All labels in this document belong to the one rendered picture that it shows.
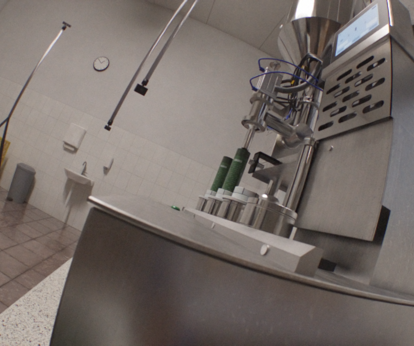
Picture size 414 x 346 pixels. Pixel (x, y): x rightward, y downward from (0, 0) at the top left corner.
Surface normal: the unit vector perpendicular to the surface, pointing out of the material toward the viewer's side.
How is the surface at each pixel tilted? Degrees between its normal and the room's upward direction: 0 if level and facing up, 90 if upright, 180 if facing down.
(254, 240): 90
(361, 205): 90
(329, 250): 90
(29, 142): 90
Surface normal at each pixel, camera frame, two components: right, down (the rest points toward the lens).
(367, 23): -0.90, -0.40
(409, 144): 0.21, -0.09
